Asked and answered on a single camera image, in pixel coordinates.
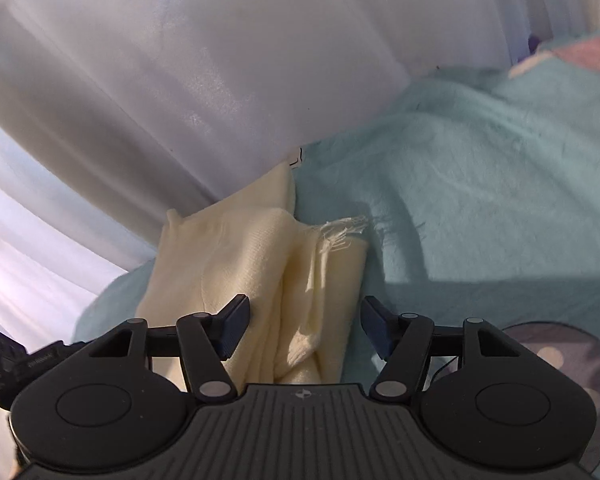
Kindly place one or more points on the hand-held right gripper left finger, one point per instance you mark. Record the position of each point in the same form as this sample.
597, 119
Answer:
232, 327

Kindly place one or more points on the teal printed bedsheet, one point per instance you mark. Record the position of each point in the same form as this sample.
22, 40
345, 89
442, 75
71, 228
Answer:
470, 185

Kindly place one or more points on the white sheer curtain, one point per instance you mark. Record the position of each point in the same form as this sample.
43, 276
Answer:
180, 70

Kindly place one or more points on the cream knit sweater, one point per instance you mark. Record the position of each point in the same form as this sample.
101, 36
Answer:
240, 270

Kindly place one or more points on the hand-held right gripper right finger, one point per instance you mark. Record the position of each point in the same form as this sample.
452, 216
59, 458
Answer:
375, 327

